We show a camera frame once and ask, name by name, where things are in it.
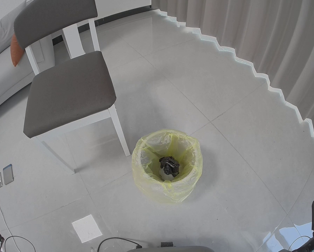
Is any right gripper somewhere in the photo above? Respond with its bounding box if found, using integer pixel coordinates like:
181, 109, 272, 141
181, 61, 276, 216
302, 200, 314, 252

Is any clear printed wrapper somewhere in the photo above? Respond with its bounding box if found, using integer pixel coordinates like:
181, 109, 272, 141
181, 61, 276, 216
158, 167, 176, 182

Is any yellow plastic bag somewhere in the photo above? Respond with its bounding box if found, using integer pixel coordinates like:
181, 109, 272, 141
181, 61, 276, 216
131, 130, 203, 205

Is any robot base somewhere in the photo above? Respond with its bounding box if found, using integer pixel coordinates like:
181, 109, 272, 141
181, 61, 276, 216
125, 242, 212, 252

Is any white trash bin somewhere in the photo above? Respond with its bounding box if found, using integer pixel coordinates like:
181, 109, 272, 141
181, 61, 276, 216
135, 134, 201, 194

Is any crumpled black plastic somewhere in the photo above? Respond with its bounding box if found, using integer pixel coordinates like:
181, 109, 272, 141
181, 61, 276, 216
159, 156, 180, 178

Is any white sofa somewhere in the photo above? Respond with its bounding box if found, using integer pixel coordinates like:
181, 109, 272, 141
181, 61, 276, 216
0, 0, 55, 115

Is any white chair with grey seat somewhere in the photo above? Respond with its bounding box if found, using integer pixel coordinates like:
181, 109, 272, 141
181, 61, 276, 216
13, 0, 131, 175

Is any orange cushion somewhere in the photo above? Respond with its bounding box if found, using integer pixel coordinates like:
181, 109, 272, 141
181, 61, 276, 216
10, 33, 23, 67

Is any beige curtain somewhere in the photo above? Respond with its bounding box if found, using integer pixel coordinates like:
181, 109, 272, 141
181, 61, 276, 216
151, 0, 314, 155

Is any white cable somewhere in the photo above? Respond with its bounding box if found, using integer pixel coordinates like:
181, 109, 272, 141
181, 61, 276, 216
0, 187, 19, 249

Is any black cable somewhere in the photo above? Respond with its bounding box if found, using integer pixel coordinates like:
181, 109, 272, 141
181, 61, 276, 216
97, 236, 142, 252
0, 236, 37, 252

